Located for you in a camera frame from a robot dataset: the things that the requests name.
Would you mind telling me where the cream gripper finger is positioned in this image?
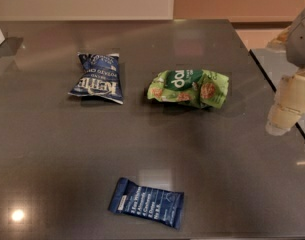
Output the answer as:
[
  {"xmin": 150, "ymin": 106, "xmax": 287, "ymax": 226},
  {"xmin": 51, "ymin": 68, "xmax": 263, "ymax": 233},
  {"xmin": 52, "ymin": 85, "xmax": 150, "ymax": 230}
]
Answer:
[
  {"xmin": 266, "ymin": 68, "xmax": 305, "ymax": 136},
  {"xmin": 266, "ymin": 27, "xmax": 289, "ymax": 50}
]

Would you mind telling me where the green rice chip bag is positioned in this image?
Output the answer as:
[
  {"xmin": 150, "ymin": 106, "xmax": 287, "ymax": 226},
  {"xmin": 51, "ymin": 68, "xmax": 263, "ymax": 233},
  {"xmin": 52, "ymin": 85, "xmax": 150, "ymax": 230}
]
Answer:
[{"xmin": 147, "ymin": 69, "xmax": 229, "ymax": 109}]

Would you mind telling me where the blue kettle chips bag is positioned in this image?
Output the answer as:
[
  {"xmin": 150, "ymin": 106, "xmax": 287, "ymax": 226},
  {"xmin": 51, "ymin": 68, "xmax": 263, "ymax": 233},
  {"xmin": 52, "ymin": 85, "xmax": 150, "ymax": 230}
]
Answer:
[{"xmin": 69, "ymin": 53, "xmax": 123, "ymax": 104}]

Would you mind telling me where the blue rxbar blueberry bar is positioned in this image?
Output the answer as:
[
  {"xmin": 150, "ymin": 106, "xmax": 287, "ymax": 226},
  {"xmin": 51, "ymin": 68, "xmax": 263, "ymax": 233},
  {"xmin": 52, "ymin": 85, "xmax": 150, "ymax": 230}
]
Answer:
[{"xmin": 108, "ymin": 177, "xmax": 184, "ymax": 229}]

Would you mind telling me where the grey side table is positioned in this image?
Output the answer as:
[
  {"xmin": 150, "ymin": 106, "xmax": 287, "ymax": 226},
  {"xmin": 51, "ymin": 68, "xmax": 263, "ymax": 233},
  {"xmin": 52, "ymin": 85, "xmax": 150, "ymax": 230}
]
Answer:
[{"xmin": 250, "ymin": 48, "xmax": 305, "ymax": 139}]

